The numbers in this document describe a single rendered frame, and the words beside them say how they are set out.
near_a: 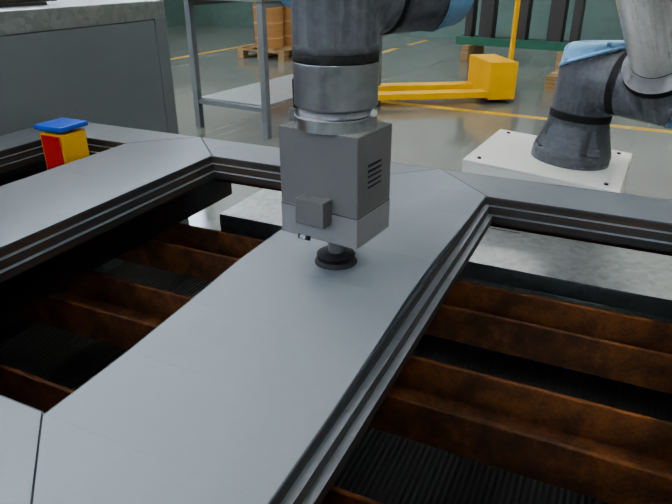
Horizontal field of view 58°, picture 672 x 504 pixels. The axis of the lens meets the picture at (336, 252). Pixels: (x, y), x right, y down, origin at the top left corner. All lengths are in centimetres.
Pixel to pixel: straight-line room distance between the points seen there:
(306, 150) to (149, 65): 106
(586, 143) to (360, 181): 78
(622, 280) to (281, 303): 64
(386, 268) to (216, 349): 19
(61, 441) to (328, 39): 35
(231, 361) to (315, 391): 8
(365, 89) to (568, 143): 77
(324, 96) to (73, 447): 32
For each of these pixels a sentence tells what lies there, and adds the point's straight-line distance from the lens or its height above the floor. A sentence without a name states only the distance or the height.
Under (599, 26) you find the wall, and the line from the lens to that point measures 1059.
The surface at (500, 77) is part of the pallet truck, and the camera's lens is 571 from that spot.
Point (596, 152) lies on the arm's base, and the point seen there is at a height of 80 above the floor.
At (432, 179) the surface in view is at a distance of 88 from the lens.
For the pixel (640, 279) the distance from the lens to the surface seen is 106.
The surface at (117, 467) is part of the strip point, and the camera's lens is 41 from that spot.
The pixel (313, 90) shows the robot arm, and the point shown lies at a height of 103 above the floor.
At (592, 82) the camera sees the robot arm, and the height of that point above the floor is 93.
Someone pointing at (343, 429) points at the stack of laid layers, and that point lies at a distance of 44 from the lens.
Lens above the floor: 112
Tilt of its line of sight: 26 degrees down
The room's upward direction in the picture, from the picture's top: straight up
